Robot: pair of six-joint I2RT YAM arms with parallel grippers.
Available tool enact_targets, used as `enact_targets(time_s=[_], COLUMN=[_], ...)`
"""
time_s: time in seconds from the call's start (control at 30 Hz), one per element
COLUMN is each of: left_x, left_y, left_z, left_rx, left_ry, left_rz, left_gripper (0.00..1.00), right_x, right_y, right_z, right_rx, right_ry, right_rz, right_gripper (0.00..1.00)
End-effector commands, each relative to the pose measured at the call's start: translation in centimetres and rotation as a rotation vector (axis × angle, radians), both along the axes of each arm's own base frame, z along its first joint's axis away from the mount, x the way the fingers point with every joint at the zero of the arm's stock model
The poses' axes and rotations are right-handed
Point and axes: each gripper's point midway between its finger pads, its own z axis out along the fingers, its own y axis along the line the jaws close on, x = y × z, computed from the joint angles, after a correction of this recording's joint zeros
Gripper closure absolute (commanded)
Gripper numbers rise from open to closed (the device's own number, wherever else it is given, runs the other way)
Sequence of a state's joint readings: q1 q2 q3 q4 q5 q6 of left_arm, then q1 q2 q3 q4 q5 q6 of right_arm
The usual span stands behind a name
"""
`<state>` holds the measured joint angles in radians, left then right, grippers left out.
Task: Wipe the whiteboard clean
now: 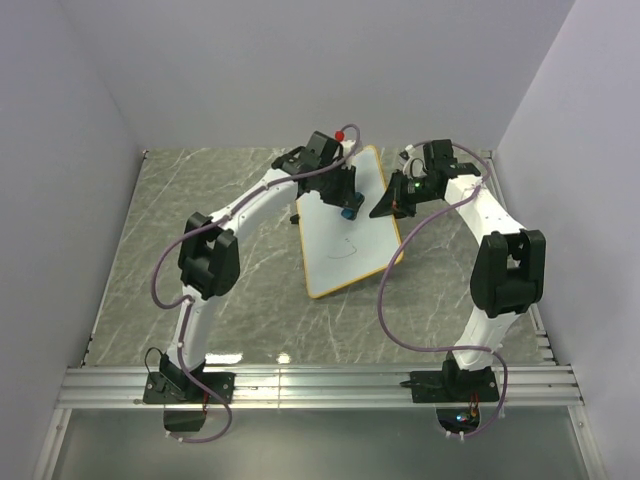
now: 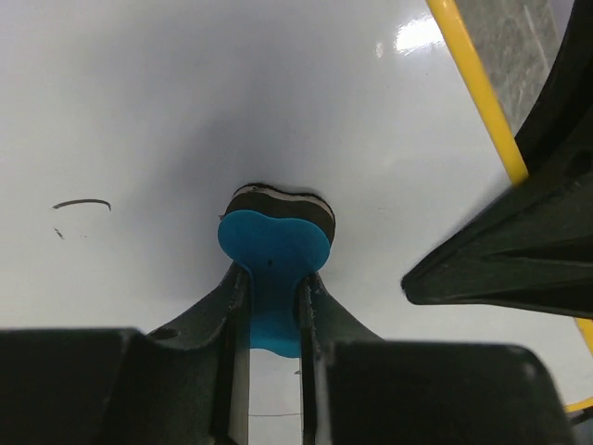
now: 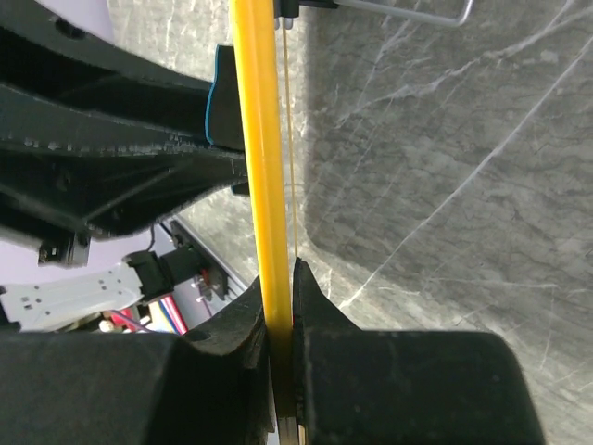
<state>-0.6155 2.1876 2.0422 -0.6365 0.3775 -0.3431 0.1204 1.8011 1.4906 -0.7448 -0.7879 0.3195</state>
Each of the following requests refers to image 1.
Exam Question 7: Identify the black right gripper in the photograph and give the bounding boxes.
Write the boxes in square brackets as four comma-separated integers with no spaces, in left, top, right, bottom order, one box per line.
[369,171,438,222]

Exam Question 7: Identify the yellow framed whiteboard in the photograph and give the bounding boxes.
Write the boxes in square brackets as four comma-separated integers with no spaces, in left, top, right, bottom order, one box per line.
[296,145,401,299]

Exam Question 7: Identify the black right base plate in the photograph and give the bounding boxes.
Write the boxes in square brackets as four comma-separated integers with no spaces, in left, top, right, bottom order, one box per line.
[400,368,500,404]

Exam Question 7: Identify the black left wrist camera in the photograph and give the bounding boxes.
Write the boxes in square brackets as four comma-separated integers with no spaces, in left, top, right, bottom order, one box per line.
[304,131,341,168]

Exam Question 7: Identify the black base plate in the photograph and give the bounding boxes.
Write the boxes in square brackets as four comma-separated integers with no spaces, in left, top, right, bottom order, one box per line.
[142,372,235,405]
[400,368,500,404]

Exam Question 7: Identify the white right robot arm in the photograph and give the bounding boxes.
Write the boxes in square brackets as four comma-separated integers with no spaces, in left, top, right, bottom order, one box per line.
[369,163,546,400]

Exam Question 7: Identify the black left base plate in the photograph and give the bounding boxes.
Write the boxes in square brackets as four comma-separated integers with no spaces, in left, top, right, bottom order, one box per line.
[142,372,235,405]

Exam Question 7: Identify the blue whiteboard eraser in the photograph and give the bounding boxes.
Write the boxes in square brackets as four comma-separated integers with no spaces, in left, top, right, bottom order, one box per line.
[341,206,359,221]

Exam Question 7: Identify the aluminium rail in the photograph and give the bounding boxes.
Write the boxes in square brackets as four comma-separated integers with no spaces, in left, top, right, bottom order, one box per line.
[479,150,558,365]
[55,364,584,410]

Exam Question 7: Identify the aluminium right side rail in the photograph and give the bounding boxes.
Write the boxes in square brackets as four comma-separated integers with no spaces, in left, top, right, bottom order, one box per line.
[479,150,558,365]

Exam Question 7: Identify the aluminium front rail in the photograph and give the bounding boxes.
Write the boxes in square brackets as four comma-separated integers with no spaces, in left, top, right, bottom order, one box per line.
[55,364,584,410]

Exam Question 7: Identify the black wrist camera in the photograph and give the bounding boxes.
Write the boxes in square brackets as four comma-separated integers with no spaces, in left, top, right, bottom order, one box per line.
[399,139,457,178]
[304,131,341,168]

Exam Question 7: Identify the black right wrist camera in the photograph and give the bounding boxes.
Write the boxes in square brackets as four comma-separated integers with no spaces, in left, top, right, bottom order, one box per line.
[399,139,457,178]

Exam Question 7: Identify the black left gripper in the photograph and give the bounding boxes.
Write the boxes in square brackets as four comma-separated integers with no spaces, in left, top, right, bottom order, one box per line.
[316,163,357,211]

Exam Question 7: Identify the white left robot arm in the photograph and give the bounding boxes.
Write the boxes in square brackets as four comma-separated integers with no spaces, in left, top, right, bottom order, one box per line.
[151,139,364,402]

